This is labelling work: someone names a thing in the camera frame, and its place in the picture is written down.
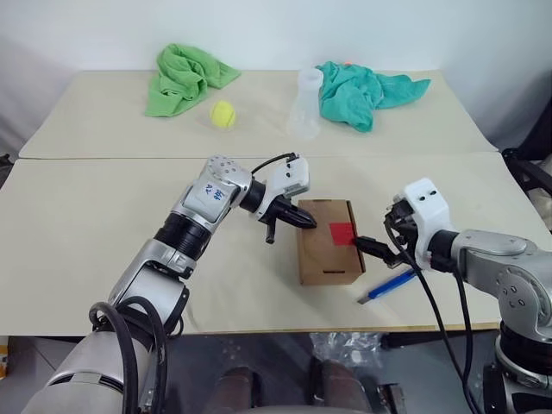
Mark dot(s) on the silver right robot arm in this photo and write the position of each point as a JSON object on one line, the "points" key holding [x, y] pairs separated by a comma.
{"points": [[496, 259]]}

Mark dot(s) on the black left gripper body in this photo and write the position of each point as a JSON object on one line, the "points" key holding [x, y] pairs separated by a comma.
{"points": [[278, 210]]}

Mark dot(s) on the orange and white package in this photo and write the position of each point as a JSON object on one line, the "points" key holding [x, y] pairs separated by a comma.
{"points": [[3, 358]]}

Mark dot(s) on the dark brown rounded shape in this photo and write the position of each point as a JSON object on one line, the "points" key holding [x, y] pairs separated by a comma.
{"points": [[345, 384], [239, 388]]}

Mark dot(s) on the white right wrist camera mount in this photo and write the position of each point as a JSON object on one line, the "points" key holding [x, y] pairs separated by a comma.
{"points": [[427, 215]]}

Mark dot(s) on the brown cardboard box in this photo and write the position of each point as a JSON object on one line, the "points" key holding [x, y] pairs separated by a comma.
{"points": [[328, 259]]}

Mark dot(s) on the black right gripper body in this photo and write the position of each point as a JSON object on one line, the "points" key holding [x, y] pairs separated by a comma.
{"points": [[403, 228]]}

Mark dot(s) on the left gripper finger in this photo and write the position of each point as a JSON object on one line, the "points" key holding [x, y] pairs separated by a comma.
{"points": [[302, 212], [299, 221]]}

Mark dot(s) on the clear plastic flask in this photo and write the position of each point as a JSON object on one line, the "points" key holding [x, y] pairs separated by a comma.
{"points": [[305, 116]]}

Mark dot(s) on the red tape piece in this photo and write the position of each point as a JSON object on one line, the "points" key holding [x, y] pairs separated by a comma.
{"points": [[343, 233]]}

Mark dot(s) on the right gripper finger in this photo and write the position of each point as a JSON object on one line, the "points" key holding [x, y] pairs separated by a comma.
{"points": [[381, 257], [373, 245]]}

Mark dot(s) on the blue utility cutter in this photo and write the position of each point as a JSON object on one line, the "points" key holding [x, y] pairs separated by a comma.
{"points": [[388, 286]]}

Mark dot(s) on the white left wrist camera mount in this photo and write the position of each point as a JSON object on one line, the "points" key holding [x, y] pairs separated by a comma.
{"points": [[291, 177]]}

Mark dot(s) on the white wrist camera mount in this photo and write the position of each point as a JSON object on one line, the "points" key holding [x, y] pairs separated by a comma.
{"points": [[427, 215], [291, 177]]}

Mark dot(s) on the yellow tennis ball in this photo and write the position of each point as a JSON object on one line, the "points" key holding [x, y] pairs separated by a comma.
{"points": [[223, 114]]}

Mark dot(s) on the black chair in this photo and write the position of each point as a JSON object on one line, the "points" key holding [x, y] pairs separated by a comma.
{"points": [[532, 146]]}

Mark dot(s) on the clear crumpled plastic bag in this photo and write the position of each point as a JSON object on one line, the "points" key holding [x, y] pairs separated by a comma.
{"points": [[345, 349]]}

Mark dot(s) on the black object at table edge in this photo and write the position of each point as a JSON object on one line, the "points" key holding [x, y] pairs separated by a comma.
{"points": [[5, 159]]}

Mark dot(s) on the teal cloth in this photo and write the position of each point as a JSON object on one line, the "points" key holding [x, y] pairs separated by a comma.
{"points": [[347, 99]]}

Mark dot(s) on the light green cloth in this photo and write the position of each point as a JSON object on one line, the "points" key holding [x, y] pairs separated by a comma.
{"points": [[170, 86]]}

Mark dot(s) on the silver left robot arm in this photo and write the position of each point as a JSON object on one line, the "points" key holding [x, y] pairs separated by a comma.
{"points": [[198, 207]]}

